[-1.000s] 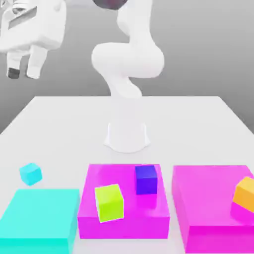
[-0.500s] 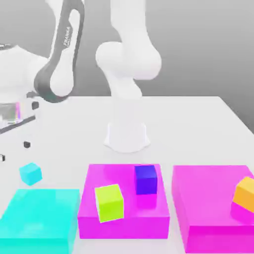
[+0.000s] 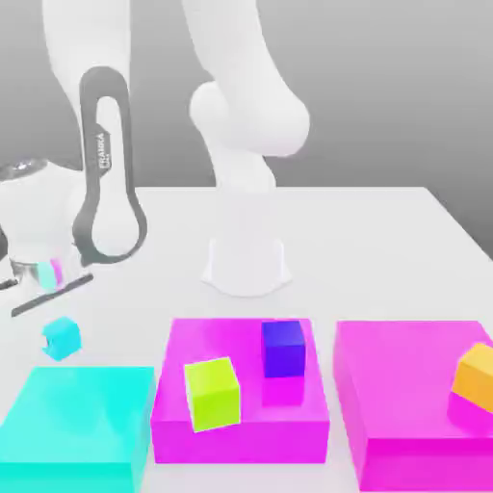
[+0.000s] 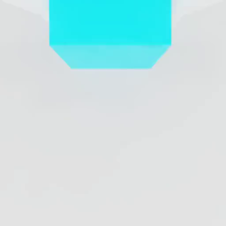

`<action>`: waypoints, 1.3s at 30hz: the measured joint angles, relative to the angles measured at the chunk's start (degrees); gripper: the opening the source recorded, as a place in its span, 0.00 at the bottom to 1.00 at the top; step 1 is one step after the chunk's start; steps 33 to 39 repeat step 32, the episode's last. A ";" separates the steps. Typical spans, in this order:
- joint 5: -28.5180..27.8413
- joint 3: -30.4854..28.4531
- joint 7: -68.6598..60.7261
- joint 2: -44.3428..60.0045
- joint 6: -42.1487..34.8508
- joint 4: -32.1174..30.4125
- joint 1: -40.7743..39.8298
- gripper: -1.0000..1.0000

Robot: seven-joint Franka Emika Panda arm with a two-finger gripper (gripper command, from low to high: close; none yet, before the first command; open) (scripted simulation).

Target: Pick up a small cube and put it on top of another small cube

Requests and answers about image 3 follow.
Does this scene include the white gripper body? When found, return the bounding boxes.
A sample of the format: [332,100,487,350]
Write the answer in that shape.
[9,269,102,336]

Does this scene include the small cyan cube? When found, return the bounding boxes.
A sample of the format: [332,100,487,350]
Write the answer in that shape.
[40,316,83,363]

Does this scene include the small yellow-green cube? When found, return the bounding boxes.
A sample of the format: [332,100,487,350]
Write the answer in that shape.
[183,356,243,434]

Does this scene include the small blue cube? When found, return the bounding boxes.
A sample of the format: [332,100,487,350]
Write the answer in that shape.
[260,319,307,379]

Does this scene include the small orange cube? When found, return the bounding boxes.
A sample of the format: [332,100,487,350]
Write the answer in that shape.
[451,342,493,416]

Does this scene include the large cyan box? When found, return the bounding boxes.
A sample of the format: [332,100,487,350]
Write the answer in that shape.
[0,365,158,493]

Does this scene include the large magenta box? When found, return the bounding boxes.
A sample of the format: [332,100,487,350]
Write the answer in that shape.
[149,317,331,466]
[332,320,493,493]

